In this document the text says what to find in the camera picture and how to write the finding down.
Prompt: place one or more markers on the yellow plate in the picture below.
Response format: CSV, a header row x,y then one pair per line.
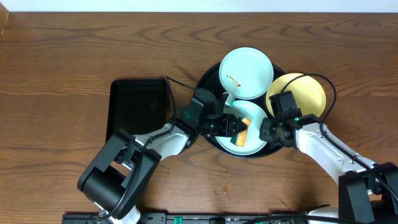
x,y
308,93

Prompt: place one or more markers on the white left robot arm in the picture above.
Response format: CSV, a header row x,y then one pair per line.
x,y
117,176

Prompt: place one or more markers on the rectangular black tray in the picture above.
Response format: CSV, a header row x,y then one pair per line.
x,y
138,106

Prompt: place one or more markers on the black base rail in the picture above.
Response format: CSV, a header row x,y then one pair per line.
x,y
161,218

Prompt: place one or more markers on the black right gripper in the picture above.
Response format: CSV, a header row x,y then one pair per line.
x,y
265,135

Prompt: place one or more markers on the light green plate with stain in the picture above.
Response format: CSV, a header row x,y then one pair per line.
x,y
246,72

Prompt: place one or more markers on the green and yellow sponge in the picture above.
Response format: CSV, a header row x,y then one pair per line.
x,y
240,139

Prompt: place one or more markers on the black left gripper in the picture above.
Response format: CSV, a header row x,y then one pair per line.
x,y
228,125

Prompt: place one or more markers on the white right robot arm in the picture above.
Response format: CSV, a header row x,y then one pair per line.
x,y
367,191

